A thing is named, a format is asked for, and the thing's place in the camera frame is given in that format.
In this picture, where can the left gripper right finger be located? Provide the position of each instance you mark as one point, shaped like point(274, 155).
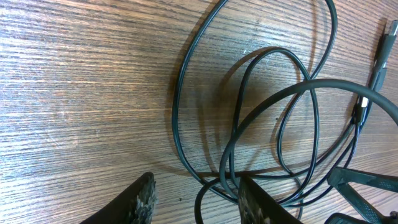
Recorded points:
point(258, 207)

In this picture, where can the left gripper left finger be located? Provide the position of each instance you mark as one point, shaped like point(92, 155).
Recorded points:
point(135, 204)

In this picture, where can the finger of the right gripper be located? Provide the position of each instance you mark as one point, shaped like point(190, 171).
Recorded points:
point(350, 183)

